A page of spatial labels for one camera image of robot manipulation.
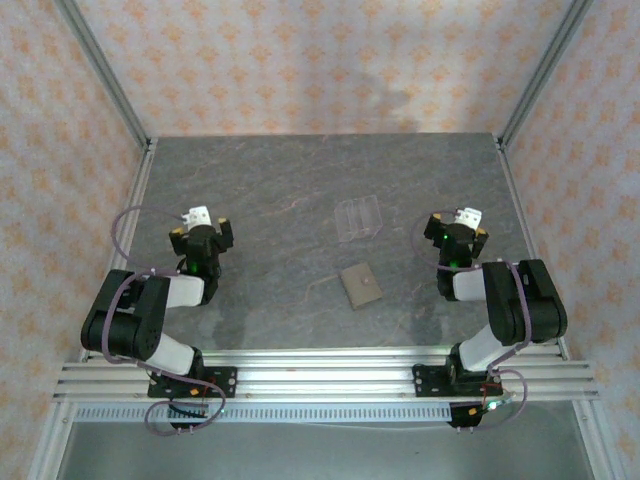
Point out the brown leather card holder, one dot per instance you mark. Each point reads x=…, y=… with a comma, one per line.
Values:
x=361, y=286

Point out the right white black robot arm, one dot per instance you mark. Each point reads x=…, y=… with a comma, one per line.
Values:
x=520, y=305

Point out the clear acrylic card stand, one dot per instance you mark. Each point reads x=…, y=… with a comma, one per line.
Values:
x=357, y=220

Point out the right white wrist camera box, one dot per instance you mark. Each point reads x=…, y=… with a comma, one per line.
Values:
x=470, y=218

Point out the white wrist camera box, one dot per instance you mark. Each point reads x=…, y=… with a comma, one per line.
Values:
x=470, y=218
x=199, y=216

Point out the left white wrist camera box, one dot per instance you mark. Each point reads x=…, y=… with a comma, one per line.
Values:
x=199, y=216

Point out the right aluminium side rail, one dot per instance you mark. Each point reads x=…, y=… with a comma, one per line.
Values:
x=525, y=235

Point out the aluminium side rail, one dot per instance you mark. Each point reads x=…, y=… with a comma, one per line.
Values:
x=525, y=235
x=127, y=240

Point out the left aluminium side rail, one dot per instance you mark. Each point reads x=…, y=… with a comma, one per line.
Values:
x=127, y=240

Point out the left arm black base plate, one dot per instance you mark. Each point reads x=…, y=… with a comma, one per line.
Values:
x=225, y=382

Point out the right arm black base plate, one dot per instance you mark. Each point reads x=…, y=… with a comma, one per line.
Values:
x=430, y=382

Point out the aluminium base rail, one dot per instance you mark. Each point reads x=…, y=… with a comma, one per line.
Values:
x=325, y=380

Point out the left aluminium frame post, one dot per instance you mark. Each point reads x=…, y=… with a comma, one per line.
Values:
x=105, y=75

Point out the aluminium frame post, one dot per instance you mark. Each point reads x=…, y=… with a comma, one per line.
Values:
x=545, y=70
x=105, y=75

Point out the right aluminium frame post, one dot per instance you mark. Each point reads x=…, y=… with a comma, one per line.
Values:
x=545, y=70

